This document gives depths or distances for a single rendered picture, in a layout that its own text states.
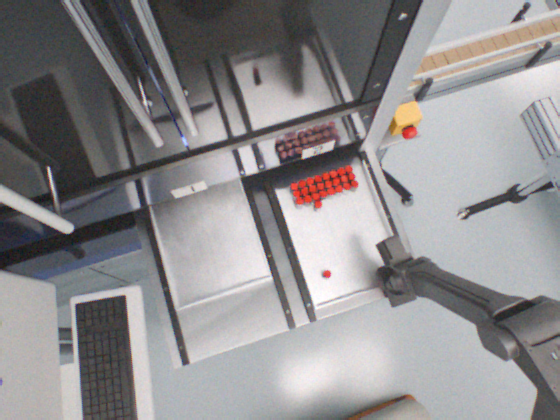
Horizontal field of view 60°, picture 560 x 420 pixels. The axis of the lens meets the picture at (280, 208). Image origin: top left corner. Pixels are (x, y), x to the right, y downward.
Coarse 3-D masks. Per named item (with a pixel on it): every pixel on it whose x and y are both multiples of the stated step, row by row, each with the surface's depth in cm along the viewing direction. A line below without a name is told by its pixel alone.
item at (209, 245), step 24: (216, 192) 135; (240, 192) 135; (168, 216) 134; (192, 216) 134; (216, 216) 134; (240, 216) 134; (168, 240) 132; (192, 240) 132; (216, 240) 132; (240, 240) 132; (168, 264) 130; (192, 264) 130; (216, 264) 130; (240, 264) 130; (264, 264) 130; (192, 288) 129; (216, 288) 129; (240, 288) 126
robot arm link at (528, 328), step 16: (544, 304) 65; (512, 320) 64; (528, 320) 63; (544, 320) 63; (528, 336) 62; (544, 336) 62; (528, 352) 61; (544, 352) 61; (528, 368) 63; (544, 368) 60; (544, 384) 60; (544, 400) 64; (544, 416) 66
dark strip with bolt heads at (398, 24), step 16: (400, 0) 74; (416, 0) 76; (400, 16) 78; (384, 32) 82; (400, 32) 83; (384, 48) 87; (384, 64) 92; (368, 80) 97; (384, 80) 99; (368, 96) 104
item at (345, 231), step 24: (360, 168) 137; (288, 192) 135; (360, 192) 135; (288, 216) 134; (312, 216) 134; (336, 216) 134; (360, 216) 134; (384, 216) 130; (312, 240) 132; (336, 240) 132; (360, 240) 132; (312, 264) 130; (336, 264) 130; (360, 264) 130; (312, 288) 128; (336, 288) 129; (360, 288) 128
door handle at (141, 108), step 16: (64, 0) 45; (80, 0) 47; (80, 16) 48; (80, 32) 50; (96, 32) 51; (96, 48) 53; (112, 64) 56; (112, 80) 60; (128, 80) 61; (128, 96) 63; (144, 112) 69; (144, 128) 73; (160, 144) 79
